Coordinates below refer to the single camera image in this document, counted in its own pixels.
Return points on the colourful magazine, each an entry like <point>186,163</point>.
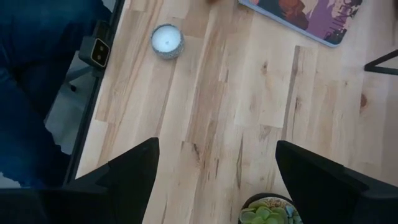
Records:
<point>308,15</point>

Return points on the succulent in black pot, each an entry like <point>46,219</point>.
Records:
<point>267,213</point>

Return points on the blue floral patterned tin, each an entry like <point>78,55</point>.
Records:
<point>167,40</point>

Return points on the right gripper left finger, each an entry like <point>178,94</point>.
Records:
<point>124,193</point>

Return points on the person in blue clothes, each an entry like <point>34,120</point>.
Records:
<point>40,34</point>

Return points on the black table-level camera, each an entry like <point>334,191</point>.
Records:
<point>96,51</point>

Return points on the black aluminium table frame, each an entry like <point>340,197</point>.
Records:
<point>90,102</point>

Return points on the person's leg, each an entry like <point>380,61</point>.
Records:
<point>25,146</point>

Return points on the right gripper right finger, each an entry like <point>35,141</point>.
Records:
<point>326,199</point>

